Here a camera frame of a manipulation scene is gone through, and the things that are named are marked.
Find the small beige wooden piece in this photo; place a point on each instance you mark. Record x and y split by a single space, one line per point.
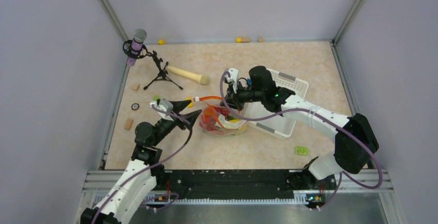
135 87

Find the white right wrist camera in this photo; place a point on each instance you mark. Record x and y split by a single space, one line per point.
231 78

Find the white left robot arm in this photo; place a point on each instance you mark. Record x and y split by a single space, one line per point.
146 167

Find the wooden rolling pin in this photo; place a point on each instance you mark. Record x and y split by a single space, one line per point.
199 78

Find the yellow toy cylinder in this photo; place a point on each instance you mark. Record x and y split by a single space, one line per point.
190 102

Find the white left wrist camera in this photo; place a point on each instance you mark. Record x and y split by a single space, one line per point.
162 105

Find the tan wooden block left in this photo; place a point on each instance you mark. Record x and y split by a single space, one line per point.
128 124

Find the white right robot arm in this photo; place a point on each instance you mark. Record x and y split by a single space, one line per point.
355 142

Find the clear zip bag orange zipper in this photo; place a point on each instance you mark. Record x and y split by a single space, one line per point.
212 123

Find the green two-stud brick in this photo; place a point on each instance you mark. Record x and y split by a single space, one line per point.
302 151

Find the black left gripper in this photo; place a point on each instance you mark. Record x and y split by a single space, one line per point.
178 106

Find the purple grey microphone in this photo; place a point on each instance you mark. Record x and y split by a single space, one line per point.
134 48

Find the black microphone tripod stand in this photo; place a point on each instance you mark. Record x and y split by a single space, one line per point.
162 75

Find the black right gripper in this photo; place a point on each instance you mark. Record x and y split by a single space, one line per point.
234 98

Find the yellow and wood peg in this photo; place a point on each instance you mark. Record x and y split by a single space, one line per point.
243 40

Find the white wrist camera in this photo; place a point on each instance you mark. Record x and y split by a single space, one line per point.
231 78
162 105

